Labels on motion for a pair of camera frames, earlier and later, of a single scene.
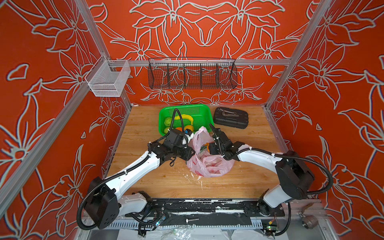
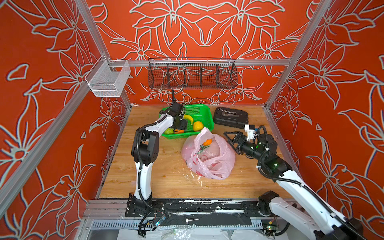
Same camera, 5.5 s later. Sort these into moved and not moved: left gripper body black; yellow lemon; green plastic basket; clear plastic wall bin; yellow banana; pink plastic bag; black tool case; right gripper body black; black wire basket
Moved: right gripper body black; left gripper body black; yellow lemon
Not moved: yellow banana; pink plastic bag; green plastic basket; black wire basket; black tool case; clear plastic wall bin
